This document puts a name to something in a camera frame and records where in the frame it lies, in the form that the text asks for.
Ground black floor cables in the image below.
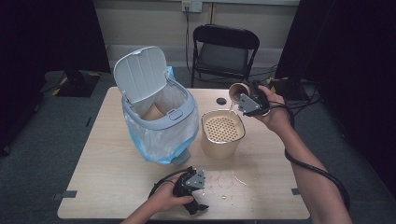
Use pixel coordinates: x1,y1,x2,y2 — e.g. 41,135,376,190
248,63,323,130

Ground person's right hand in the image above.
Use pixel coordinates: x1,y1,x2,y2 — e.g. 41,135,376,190
257,85,293,135

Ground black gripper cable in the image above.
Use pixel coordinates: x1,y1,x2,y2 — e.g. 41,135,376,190
267,104,351,213
148,166,194,199

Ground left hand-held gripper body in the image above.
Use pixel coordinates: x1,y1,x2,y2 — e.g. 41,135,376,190
173,167,207,217

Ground black power cord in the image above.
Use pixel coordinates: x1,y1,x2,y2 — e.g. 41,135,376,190
184,7,195,78

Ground white grey lidded trash can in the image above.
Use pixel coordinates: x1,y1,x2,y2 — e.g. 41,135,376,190
112,46,201,166

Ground black folding chair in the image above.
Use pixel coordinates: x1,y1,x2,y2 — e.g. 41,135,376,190
191,23,261,91

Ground beige bucket with strainer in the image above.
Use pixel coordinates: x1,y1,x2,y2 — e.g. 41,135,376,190
200,108,247,161

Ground brown paper cup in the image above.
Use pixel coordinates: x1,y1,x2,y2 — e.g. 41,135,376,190
228,81,252,104
142,102,168,122

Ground black curtain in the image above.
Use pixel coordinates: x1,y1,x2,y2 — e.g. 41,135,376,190
275,0,396,200
0,0,112,157

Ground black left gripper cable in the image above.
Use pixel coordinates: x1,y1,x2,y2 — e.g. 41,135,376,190
148,166,194,199

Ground white wall outlet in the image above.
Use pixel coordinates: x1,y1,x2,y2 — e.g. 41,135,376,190
181,0,204,14

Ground black stand base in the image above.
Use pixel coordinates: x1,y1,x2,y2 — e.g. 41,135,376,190
265,76,314,102
50,70,103,98

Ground spilled water puddle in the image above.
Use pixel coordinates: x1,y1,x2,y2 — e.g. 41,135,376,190
205,162,261,200

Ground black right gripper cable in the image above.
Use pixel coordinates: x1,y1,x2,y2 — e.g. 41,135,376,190
267,104,351,213

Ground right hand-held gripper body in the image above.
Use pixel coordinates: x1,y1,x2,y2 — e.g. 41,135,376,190
237,79,271,119

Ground person's left hand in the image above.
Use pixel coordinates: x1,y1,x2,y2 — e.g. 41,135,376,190
151,172,195,215

